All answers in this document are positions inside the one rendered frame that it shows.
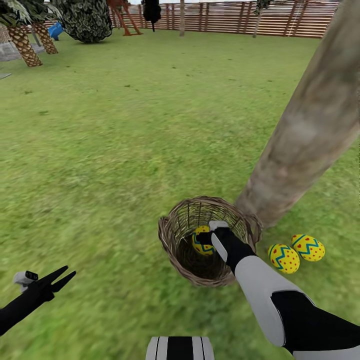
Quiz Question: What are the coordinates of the wicker basket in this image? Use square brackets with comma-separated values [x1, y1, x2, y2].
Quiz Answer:
[158, 195, 264, 288]

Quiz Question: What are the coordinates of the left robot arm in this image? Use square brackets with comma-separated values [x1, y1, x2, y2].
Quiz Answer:
[0, 266, 76, 336]

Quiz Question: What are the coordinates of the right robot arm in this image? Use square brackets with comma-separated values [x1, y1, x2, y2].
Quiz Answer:
[196, 219, 360, 360]

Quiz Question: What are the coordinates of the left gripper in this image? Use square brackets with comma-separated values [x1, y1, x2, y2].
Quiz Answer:
[6, 266, 76, 322]

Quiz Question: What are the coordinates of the easter egg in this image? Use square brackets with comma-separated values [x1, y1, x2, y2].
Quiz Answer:
[267, 244, 300, 274]
[191, 224, 217, 257]
[291, 234, 325, 262]

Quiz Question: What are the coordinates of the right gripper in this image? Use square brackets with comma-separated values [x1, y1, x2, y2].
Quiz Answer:
[196, 231, 213, 246]

